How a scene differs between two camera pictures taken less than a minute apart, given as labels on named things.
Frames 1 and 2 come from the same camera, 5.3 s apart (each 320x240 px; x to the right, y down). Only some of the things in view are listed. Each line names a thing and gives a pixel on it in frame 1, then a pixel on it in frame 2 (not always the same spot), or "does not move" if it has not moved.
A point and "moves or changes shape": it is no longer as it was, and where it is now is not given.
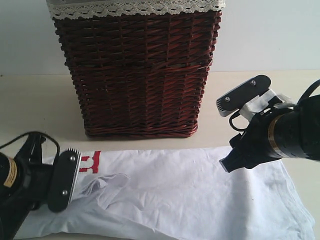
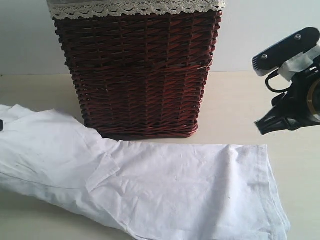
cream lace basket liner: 72,9 does not move
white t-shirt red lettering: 175,193 moves or changes shape
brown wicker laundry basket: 140,76 does not move
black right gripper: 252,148 to 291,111
